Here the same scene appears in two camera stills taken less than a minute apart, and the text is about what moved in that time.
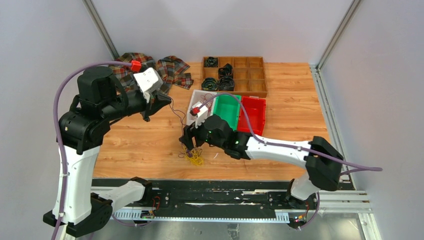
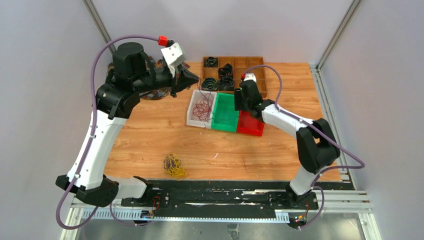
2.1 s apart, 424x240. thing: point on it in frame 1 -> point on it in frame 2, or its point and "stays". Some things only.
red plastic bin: [255, 106] stays
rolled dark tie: [209, 84] stays
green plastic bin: [227, 107] stays
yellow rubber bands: [194, 158] -> [172, 164]
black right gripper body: [200, 135] -> [240, 104]
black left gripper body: [149, 107] -> [176, 84]
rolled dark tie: [226, 83] stays
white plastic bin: [200, 96] stays
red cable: [207, 100] stays
